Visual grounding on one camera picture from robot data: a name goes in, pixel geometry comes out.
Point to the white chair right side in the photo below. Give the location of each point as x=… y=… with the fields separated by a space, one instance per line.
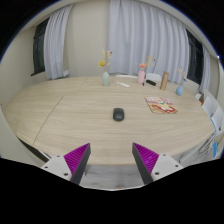
x=215 y=113

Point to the blue vase with flowers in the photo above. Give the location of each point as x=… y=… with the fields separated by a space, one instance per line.
x=179 y=89

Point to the white remote control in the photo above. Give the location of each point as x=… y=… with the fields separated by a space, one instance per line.
x=123 y=84

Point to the white left curtain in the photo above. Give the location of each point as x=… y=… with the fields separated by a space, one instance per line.
x=54 y=42

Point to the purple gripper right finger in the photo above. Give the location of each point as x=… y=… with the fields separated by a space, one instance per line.
x=153 y=166

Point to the left dark window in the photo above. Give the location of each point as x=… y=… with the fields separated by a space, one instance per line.
x=38 y=47

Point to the white chair behind table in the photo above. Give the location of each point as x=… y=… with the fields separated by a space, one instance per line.
x=153 y=77

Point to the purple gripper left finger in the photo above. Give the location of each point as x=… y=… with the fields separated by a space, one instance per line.
x=70 y=166

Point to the pink vase with flowers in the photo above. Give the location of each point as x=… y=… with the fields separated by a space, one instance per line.
x=142 y=68

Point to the dark window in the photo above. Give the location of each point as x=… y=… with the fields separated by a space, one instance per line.
x=38 y=47
x=195 y=68

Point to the white centre curtain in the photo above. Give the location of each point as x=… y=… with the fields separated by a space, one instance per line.
x=138 y=30

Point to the white right curtain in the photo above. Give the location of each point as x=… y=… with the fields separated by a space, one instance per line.
x=205 y=81

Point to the black small case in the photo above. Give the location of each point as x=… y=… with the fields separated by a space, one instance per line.
x=151 y=82

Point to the green vase with flowers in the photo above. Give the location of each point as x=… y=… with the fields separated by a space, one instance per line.
x=104 y=64

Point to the black computer mouse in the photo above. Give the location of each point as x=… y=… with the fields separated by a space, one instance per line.
x=118 y=114

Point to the right dark window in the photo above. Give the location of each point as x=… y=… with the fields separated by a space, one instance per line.
x=195 y=68

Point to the brown thermos bottle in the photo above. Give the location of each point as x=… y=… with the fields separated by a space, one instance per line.
x=164 y=80

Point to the white curtain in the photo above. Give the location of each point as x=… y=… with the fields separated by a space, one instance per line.
x=54 y=42
x=205 y=81
x=138 y=30

